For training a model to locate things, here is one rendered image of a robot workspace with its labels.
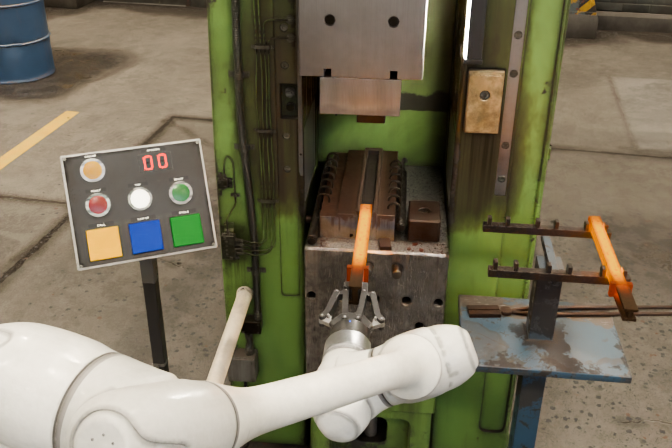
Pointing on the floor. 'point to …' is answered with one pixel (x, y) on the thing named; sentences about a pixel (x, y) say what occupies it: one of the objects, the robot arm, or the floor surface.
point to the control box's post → (154, 311)
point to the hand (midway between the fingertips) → (356, 283)
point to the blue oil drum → (23, 21)
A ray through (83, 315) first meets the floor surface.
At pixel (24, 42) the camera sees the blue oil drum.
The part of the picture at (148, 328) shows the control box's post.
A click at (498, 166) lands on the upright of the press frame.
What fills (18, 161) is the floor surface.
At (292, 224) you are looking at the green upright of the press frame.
